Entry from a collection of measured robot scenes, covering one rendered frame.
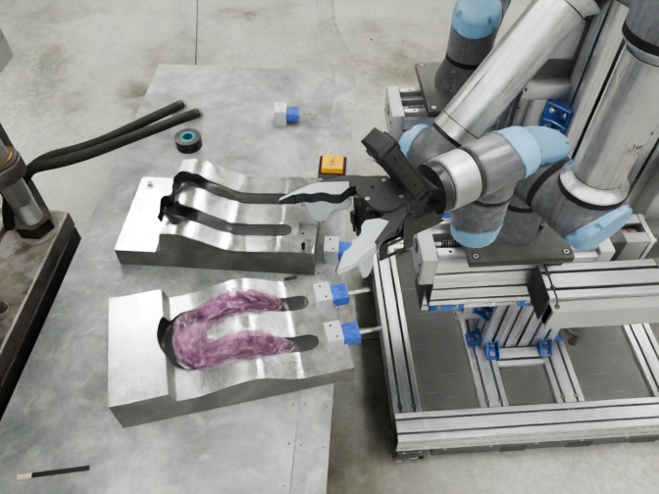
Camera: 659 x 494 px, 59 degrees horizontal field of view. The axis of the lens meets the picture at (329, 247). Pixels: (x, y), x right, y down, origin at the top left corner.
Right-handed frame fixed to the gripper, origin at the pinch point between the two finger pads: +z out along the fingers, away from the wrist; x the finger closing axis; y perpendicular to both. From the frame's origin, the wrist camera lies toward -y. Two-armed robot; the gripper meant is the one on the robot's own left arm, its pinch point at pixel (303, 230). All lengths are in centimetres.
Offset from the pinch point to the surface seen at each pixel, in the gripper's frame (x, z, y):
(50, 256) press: 87, 38, 57
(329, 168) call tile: 73, -40, 53
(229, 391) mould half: 22, 12, 57
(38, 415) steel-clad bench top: 42, 49, 60
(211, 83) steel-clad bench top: 133, -28, 48
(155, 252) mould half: 66, 13, 51
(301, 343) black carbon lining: 26, -7, 58
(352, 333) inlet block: 22, -17, 56
